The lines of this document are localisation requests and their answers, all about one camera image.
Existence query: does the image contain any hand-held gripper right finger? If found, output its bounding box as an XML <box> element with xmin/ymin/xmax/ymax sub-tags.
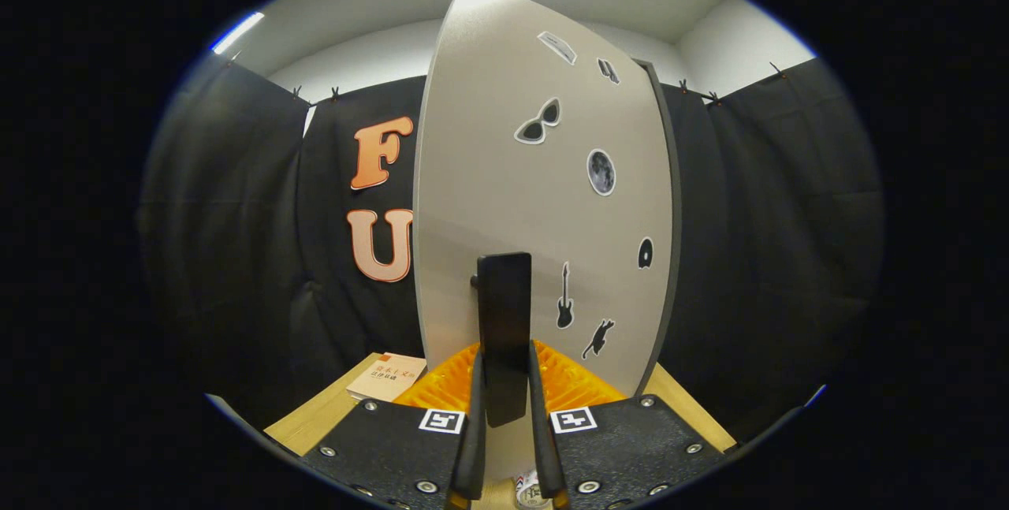
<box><xmin>527</xmin><ymin>339</ymin><xmax>726</xmax><ymax>510</ymax></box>

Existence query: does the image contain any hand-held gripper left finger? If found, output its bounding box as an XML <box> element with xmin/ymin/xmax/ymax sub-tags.
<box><xmin>303</xmin><ymin>343</ymin><xmax>488</xmax><ymax>510</ymax></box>

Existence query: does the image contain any white canvas shoe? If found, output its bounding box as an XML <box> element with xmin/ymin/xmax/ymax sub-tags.
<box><xmin>514</xmin><ymin>472</ymin><xmax>553</xmax><ymax>509</ymax></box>

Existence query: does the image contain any black door handle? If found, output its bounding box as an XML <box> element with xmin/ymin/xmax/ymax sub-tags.
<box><xmin>471</xmin><ymin>252</ymin><xmax>533</xmax><ymax>428</ymax></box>

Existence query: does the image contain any beige shoe cabinet door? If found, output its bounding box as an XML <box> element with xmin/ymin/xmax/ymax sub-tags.
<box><xmin>411</xmin><ymin>0</ymin><xmax>675</xmax><ymax>487</ymax></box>

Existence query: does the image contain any black backdrop cloth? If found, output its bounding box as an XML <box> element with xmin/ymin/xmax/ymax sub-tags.
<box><xmin>138</xmin><ymin>53</ymin><xmax>884</xmax><ymax>440</ymax></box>

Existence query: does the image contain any row of black clips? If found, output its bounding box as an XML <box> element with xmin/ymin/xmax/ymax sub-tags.
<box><xmin>229</xmin><ymin>53</ymin><xmax>789</xmax><ymax>105</ymax></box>

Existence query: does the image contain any narrow ceiling light panel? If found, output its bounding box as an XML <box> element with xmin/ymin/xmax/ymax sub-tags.
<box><xmin>211</xmin><ymin>12</ymin><xmax>266</xmax><ymax>55</ymax></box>

